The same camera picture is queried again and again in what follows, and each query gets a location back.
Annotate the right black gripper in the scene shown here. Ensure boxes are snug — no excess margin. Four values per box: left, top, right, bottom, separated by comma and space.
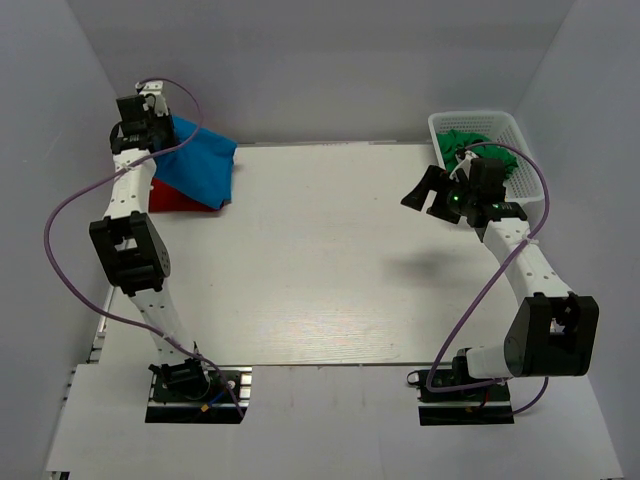
402, 165, 478, 224

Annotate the blue t shirt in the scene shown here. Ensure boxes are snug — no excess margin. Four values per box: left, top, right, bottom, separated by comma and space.
153, 116, 237, 187

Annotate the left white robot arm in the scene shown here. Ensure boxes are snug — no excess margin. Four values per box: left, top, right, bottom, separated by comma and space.
89, 82, 194, 369

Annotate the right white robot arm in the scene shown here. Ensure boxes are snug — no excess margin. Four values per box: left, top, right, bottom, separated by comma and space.
401, 158, 599, 399

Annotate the green t shirt in basket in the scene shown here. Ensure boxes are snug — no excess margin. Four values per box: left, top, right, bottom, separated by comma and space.
436, 129, 518, 179

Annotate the folded red t shirt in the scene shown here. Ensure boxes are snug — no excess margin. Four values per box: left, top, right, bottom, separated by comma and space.
149, 178, 232, 213

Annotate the white plastic basket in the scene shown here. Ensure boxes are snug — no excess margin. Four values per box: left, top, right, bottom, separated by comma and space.
428, 110, 543, 205

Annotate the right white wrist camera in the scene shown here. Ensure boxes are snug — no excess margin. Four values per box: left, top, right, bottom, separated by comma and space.
449, 151, 477, 182

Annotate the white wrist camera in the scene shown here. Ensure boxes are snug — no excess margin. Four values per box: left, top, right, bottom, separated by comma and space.
135, 80, 169, 117
449, 151, 477, 182

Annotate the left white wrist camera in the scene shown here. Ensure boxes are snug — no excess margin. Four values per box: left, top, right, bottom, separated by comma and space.
135, 80, 169, 117

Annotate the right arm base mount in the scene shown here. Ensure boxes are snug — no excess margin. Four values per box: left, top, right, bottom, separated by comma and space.
406, 370, 514, 427

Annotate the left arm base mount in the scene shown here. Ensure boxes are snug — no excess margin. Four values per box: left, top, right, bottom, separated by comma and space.
145, 359, 253, 425

